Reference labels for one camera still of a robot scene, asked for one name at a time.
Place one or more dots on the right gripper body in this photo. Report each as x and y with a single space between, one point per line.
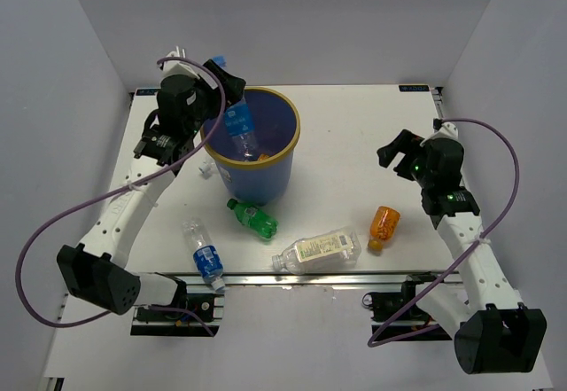
419 173

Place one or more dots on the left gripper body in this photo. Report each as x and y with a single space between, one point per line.
208 103

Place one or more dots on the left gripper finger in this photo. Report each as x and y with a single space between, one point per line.
234 90
217 71

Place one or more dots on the blue label water bottle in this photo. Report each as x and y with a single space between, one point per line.
239 124

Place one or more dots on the orange patterned bottle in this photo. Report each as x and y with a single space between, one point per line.
382 227

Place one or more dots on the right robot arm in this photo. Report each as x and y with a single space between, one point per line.
472 301

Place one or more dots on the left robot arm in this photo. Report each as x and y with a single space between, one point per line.
95 269

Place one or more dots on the blue plastic bin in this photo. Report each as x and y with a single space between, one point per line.
277 128

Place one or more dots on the clear bottle white cap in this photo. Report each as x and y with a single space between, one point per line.
207 168

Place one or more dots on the large clear labelled bottle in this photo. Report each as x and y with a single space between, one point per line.
334 249

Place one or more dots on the green plastic bottle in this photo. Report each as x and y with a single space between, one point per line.
253 218

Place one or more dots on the blue label bottle near edge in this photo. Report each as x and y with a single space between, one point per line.
204 253

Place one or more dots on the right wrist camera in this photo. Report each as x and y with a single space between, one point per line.
444 129

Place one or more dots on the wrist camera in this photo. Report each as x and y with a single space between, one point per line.
444 129
176 67

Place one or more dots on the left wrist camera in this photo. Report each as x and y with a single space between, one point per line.
176 67

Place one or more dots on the aluminium table frame rail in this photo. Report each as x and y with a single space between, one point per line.
335 182

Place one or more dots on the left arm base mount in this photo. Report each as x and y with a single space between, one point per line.
197 315

